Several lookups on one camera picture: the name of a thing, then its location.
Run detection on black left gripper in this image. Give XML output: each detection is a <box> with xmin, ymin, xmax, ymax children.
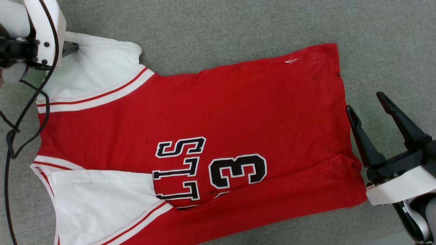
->
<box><xmin>0</xmin><ymin>27</ymin><xmax>79</xmax><ymax>71</ymax></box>

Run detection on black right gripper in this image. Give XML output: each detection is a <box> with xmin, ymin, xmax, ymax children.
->
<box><xmin>346</xmin><ymin>91</ymin><xmax>436</xmax><ymax>186</ymax></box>

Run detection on red and white basketball jersey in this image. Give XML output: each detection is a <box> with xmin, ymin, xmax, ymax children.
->
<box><xmin>30</xmin><ymin>31</ymin><xmax>368</xmax><ymax>245</ymax></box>

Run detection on grey fabric sofa cushion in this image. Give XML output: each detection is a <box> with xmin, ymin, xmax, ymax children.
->
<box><xmin>0</xmin><ymin>0</ymin><xmax>436</xmax><ymax>245</ymax></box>

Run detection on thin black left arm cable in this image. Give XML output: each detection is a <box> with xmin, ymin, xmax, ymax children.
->
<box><xmin>0</xmin><ymin>80</ymin><xmax>51</xmax><ymax>159</ymax></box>

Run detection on black cable with teal plug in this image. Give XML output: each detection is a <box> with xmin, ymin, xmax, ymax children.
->
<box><xmin>4</xmin><ymin>0</ymin><xmax>60</xmax><ymax>245</ymax></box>

